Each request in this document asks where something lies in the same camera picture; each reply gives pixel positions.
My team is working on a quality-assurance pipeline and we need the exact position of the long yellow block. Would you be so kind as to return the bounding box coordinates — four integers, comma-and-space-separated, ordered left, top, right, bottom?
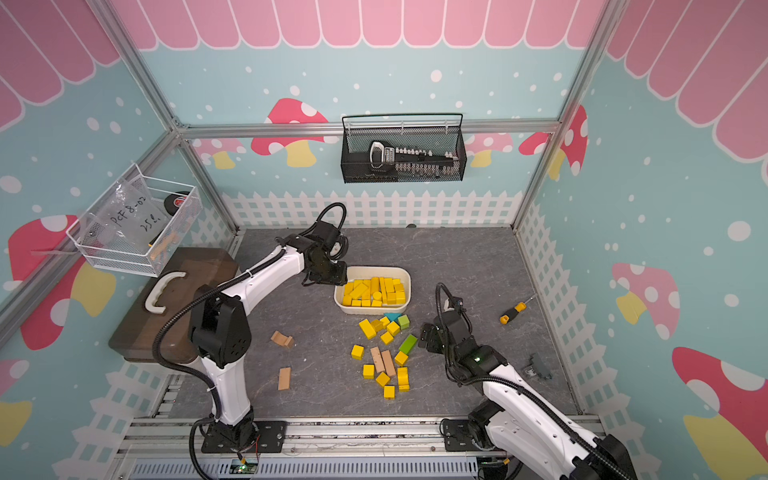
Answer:
342, 282, 354, 306

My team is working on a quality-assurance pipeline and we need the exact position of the large yellow front block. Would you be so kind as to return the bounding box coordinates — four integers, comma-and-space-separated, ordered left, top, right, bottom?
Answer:
350, 281, 370, 300

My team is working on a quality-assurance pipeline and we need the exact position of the yellow arch block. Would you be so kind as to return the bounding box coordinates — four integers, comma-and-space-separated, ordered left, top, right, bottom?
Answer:
397, 367, 410, 392

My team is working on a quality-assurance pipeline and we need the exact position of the yellow cylinder block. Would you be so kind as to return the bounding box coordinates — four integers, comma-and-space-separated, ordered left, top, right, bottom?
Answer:
370, 277, 381, 298

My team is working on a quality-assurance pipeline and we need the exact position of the small yellow cube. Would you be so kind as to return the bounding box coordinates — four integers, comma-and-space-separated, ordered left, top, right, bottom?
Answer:
390, 283, 407, 305

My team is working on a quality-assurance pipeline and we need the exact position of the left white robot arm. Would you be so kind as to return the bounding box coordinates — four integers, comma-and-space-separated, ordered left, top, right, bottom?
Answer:
151, 202, 349, 479

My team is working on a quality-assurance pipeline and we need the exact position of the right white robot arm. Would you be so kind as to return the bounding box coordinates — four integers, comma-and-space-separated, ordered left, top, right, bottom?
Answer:
419, 282, 637, 479

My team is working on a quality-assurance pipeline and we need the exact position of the right natural wooden plank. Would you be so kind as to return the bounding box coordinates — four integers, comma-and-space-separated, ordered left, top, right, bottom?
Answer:
381, 350, 397, 377

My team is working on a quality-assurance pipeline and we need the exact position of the natural wooden plank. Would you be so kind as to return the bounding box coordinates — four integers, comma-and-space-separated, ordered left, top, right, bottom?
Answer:
370, 347, 385, 374
381, 350, 397, 377

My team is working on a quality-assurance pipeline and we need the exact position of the white plastic tub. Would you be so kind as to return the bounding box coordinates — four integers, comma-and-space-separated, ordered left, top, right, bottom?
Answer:
333, 266, 412, 315

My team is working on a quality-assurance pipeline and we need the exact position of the left natural wooden plank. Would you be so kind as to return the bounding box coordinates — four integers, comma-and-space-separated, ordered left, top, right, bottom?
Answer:
370, 347, 385, 374

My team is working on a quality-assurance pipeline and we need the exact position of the yellow upright rectangular block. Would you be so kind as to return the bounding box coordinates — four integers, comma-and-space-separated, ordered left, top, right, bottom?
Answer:
359, 319, 377, 340

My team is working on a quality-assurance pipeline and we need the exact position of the small grey metal clip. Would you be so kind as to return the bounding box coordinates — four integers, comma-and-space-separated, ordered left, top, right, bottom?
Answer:
523, 353, 552, 380

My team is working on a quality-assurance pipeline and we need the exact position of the yellow black screwdriver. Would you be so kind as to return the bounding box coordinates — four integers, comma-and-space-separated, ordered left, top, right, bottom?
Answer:
499, 294, 537, 325

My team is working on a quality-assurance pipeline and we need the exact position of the yellow cube block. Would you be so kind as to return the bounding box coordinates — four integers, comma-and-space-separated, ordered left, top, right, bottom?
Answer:
351, 345, 365, 360

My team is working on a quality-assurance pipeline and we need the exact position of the wooden arch block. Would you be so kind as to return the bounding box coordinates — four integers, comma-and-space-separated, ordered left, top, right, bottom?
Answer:
271, 331, 295, 349

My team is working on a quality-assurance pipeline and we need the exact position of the flat wooden block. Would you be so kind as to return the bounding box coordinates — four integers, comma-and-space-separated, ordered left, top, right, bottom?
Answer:
278, 367, 292, 391

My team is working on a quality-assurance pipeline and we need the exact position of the socket wrench set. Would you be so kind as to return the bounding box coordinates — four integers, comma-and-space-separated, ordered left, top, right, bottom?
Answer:
367, 141, 462, 180

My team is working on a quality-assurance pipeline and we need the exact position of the black tape roll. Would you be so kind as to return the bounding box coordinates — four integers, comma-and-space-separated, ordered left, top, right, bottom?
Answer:
163, 191, 189, 216

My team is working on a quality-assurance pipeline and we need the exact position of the black wire mesh basket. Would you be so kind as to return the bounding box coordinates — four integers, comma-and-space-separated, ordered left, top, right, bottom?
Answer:
340, 113, 467, 184

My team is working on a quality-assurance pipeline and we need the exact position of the brown toolbox with white handle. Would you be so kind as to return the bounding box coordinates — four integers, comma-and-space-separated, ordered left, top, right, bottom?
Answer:
108, 247, 239, 363

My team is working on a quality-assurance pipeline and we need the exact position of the clear wall-mounted bin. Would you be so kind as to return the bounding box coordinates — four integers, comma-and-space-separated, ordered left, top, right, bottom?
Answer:
66, 164, 203, 277

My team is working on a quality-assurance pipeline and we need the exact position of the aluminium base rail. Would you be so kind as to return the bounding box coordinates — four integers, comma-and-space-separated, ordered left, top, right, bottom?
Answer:
106, 417, 509, 479

